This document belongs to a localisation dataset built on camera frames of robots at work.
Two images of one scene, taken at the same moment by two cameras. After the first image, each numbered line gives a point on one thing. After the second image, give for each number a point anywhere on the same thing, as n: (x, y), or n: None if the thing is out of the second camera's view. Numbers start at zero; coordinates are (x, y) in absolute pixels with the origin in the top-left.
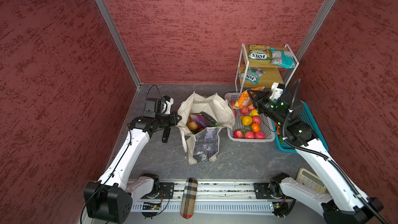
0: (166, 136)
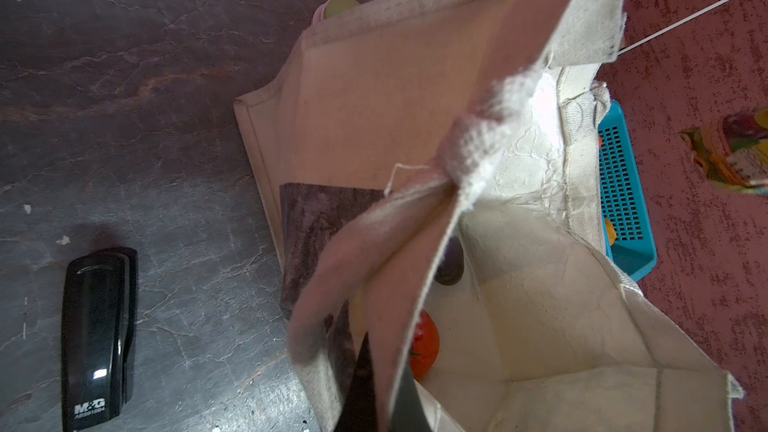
0: (99, 325)
